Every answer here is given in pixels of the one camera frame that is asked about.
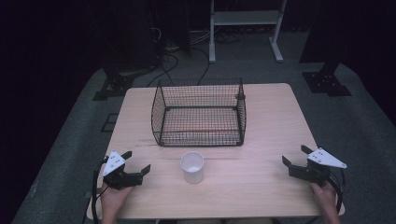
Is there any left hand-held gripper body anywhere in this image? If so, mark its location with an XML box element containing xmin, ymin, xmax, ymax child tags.
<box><xmin>102</xmin><ymin>150</ymin><xmax>145</xmax><ymax>191</ymax></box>

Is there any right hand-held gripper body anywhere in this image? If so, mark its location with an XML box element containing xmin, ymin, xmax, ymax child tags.
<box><xmin>289</xmin><ymin>147</ymin><xmax>348</xmax><ymax>186</ymax></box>

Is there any person's left hand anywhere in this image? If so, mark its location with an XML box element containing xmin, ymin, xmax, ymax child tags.
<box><xmin>99</xmin><ymin>184</ymin><xmax>134</xmax><ymax>214</ymax></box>

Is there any person's right hand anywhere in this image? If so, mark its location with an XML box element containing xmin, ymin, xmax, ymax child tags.
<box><xmin>309</xmin><ymin>180</ymin><xmax>339</xmax><ymax>213</ymax></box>

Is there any white cup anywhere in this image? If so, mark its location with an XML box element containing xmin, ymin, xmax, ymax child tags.
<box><xmin>179</xmin><ymin>150</ymin><xmax>205</xmax><ymax>185</ymax></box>

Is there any black stand base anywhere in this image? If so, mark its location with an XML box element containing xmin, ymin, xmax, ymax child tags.
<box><xmin>92</xmin><ymin>69</ymin><xmax>135</xmax><ymax>102</ymax></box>
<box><xmin>301</xmin><ymin>60</ymin><xmax>353</xmax><ymax>97</ymax></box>

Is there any white metal stand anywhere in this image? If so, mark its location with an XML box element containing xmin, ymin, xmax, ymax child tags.
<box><xmin>208</xmin><ymin>0</ymin><xmax>288</xmax><ymax>64</ymax></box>

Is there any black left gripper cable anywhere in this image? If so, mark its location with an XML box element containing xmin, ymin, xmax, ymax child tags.
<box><xmin>91</xmin><ymin>156</ymin><xmax>110</xmax><ymax>224</ymax></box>

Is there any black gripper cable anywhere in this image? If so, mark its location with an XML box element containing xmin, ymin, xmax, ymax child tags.
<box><xmin>329</xmin><ymin>169</ymin><xmax>347</xmax><ymax>215</ymax></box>
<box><xmin>91</xmin><ymin>156</ymin><xmax>110</xmax><ymax>224</ymax></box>

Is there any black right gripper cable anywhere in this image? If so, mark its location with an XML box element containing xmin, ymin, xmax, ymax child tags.
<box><xmin>329</xmin><ymin>169</ymin><xmax>347</xmax><ymax>215</ymax></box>

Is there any black wire mesh basket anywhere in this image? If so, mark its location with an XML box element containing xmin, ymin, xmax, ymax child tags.
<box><xmin>150</xmin><ymin>77</ymin><xmax>248</xmax><ymax>148</ymax></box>

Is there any black floor cable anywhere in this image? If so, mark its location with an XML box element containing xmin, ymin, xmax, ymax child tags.
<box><xmin>196</xmin><ymin>46</ymin><xmax>211</xmax><ymax>86</ymax></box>
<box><xmin>146</xmin><ymin>50</ymin><xmax>180</xmax><ymax>89</ymax></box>

